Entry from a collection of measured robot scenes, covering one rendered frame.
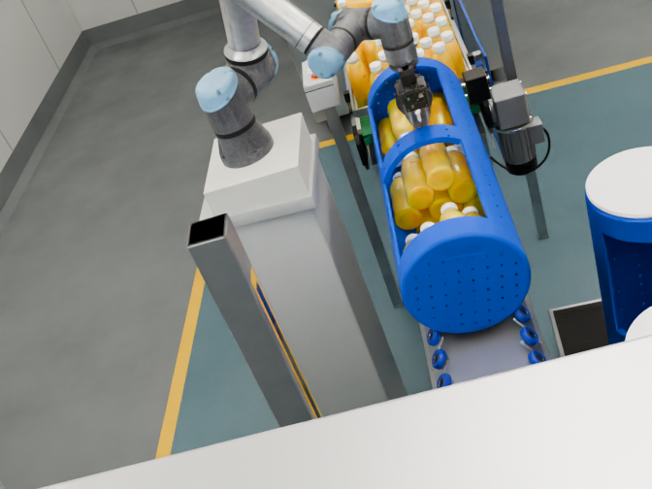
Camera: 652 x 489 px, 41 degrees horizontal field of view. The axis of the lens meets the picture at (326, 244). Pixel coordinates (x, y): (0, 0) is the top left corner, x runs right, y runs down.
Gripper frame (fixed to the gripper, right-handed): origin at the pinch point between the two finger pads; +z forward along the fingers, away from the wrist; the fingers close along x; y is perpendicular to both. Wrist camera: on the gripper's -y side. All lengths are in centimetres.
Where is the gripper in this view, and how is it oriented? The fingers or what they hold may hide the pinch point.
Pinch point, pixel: (421, 125)
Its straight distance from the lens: 223.2
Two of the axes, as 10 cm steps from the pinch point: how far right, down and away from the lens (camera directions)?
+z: 3.0, 7.5, 5.9
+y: 0.5, 6.0, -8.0
